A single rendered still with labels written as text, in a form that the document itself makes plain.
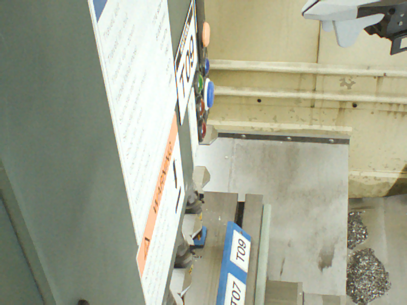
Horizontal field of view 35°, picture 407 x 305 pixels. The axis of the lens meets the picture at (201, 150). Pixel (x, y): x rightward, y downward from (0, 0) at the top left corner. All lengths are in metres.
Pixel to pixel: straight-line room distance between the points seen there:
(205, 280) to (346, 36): 0.77
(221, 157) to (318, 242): 0.33
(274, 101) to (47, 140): 1.40
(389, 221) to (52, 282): 1.58
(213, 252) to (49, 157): 1.16
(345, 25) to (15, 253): 0.54
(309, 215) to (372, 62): 0.41
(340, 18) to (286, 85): 0.91
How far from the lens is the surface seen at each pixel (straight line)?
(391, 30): 0.79
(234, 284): 1.33
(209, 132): 1.23
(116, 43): 0.37
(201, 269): 1.41
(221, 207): 1.52
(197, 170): 1.16
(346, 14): 0.73
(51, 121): 0.29
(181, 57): 0.58
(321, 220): 1.67
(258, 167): 1.71
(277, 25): 1.53
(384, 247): 1.78
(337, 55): 1.57
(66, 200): 0.31
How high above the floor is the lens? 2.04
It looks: 44 degrees down
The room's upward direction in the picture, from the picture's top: 5 degrees counter-clockwise
